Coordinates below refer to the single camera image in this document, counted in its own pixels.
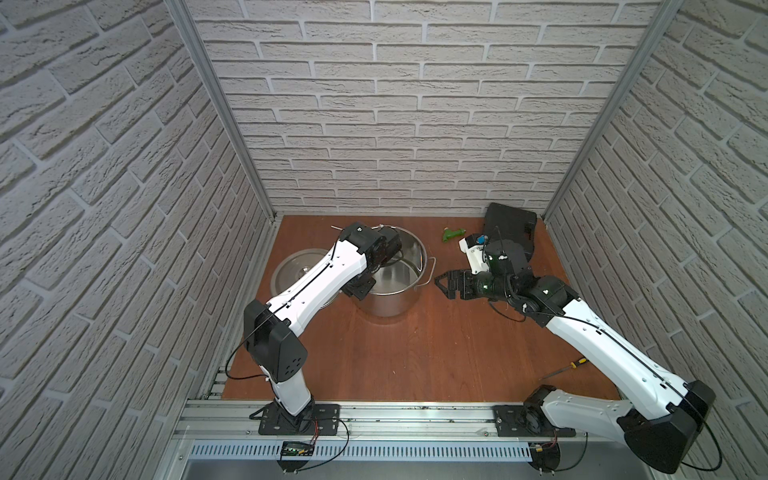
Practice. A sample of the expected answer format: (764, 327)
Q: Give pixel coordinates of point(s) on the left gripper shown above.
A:
(362, 285)

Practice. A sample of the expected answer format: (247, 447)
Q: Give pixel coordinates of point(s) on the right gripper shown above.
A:
(463, 276)

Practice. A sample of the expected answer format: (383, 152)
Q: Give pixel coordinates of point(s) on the stainless steel pot lid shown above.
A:
(293, 268)

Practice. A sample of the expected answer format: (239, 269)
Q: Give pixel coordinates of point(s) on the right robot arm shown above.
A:
(660, 416)

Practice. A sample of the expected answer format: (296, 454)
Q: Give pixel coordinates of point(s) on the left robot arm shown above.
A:
(272, 329)

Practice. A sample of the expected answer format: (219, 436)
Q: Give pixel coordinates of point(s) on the green plastic tap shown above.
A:
(450, 234)

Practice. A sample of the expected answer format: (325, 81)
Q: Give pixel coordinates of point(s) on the black plastic case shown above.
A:
(511, 223)

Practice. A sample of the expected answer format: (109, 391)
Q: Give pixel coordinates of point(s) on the right controller board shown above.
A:
(545, 457)

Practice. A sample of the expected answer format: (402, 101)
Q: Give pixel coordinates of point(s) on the controller board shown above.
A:
(545, 457)
(294, 455)

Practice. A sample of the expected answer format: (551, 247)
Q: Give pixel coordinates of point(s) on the left controller board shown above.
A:
(294, 455)

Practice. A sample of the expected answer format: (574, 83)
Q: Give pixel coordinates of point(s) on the white vent grille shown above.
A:
(359, 450)

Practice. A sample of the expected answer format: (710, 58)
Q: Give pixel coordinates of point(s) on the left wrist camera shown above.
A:
(385, 247)

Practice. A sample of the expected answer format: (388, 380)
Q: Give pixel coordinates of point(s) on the yellow handled screwdriver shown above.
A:
(571, 366)

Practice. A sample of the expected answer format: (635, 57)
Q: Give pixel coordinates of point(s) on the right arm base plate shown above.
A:
(519, 420)

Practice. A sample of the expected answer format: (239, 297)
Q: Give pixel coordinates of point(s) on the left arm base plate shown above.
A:
(316, 419)

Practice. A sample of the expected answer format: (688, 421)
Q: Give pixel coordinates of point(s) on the aluminium front rail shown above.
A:
(417, 421)

